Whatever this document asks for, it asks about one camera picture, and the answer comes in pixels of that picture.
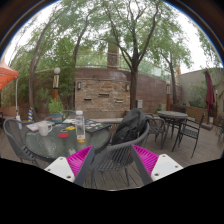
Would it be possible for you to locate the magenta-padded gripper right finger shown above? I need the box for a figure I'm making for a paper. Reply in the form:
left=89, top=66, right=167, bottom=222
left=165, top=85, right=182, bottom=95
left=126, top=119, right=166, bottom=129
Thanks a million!
left=130, top=144, right=184, bottom=186

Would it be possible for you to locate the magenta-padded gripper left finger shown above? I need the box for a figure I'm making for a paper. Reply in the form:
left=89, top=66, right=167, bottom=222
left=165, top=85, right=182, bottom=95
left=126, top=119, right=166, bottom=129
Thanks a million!
left=44, top=144, right=97, bottom=188

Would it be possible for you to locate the clear bottle with white cap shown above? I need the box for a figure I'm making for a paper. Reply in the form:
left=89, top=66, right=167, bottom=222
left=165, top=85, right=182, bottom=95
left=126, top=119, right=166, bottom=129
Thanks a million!
left=74, top=110, right=87, bottom=144

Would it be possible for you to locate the white ribbed mug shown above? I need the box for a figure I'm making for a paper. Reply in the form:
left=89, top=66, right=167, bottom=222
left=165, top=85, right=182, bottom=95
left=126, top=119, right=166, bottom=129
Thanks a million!
left=37, top=121, right=54, bottom=137

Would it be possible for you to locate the black metal chair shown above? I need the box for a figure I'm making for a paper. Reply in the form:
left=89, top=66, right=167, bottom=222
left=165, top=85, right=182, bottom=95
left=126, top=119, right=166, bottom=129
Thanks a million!
left=171, top=113, right=206, bottom=159

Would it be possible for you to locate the round glass patio table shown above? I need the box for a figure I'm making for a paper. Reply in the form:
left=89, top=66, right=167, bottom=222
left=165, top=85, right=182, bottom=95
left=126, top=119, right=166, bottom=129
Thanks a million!
left=157, top=110, right=189, bottom=151

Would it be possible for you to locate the grey mesh chair with backpack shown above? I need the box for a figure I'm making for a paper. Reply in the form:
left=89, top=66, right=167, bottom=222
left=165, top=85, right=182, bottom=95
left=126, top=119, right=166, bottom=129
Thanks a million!
left=89, top=119, right=151, bottom=188

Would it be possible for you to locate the black laptop with stickers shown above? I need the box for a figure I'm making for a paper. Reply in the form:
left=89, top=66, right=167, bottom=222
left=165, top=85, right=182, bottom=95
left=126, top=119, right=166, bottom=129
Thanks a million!
left=83, top=119, right=113, bottom=134

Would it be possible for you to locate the green plant in teal pot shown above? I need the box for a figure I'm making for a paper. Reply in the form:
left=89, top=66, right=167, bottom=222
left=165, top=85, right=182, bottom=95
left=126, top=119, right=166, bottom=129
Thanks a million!
left=48, top=98, right=65, bottom=124

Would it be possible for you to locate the blue yellow striped bollard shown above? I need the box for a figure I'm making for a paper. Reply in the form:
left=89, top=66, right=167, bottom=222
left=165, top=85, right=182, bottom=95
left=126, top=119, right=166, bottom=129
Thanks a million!
left=27, top=106, right=35, bottom=123

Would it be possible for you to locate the dark-trunked tree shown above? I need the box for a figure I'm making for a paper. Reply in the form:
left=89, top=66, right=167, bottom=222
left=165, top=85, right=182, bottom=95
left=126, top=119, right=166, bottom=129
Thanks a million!
left=99, top=0, right=174, bottom=110

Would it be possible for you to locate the leaning grey-trunked tree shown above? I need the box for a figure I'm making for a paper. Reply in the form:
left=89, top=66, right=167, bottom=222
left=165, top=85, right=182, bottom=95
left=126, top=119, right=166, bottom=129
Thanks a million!
left=28, top=6, right=88, bottom=121

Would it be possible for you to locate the orange canopy tent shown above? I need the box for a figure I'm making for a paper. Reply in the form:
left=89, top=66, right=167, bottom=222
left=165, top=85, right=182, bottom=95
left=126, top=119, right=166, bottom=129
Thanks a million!
left=0, top=59, right=21, bottom=121

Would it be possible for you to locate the globe lamp post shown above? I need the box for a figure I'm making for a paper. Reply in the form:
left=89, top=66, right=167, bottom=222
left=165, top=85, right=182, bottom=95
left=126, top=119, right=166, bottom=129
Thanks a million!
left=51, top=66, right=62, bottom=101

